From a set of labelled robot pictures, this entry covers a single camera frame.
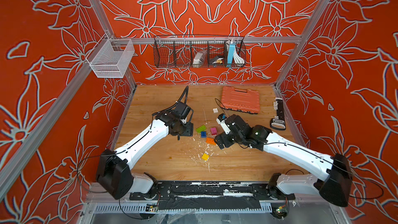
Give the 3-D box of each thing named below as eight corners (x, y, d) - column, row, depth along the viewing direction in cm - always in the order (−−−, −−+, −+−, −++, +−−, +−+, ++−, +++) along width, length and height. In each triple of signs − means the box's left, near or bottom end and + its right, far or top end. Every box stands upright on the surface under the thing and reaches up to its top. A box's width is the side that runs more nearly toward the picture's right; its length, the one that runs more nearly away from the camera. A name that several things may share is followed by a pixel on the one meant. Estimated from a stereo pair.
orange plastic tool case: (220, 110, 106) (220, 105, 102) (222, 90, 119) (222, 85, 114) (258, 115, 103) (260, 110, 99) (256, 94, 115) (258, 89, 111)
